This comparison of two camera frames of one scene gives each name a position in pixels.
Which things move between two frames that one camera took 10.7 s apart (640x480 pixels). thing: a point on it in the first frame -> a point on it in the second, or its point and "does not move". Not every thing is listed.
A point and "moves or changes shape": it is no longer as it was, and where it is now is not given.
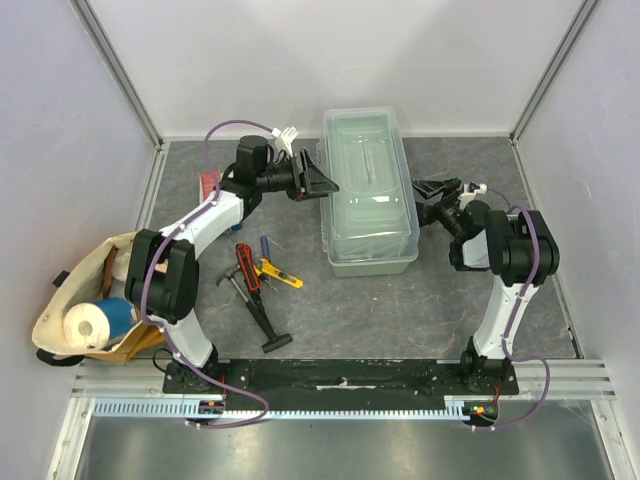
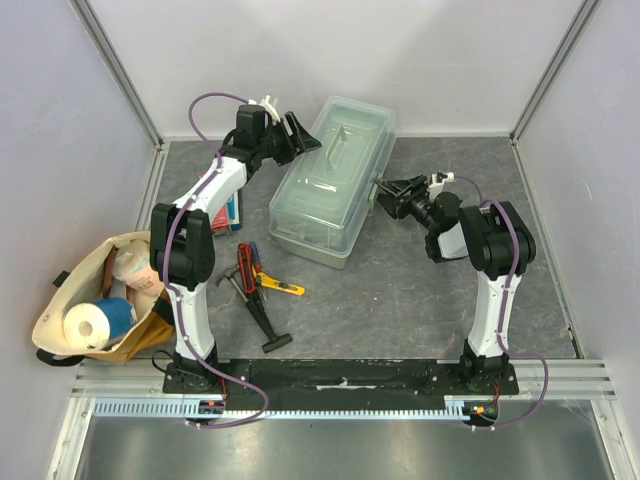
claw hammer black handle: (277, 340) does not move
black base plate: (345, 382) does not move
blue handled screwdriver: (265, 247) -> (256, 257)
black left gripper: (312, 182) -> (303, 139)
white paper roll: (87, 326) does not move
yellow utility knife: (264, 267) -> (269, 282)
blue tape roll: (122, 316) does not move
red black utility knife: (249, 267) does not move
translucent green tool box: (367, 227) moves or changes shape
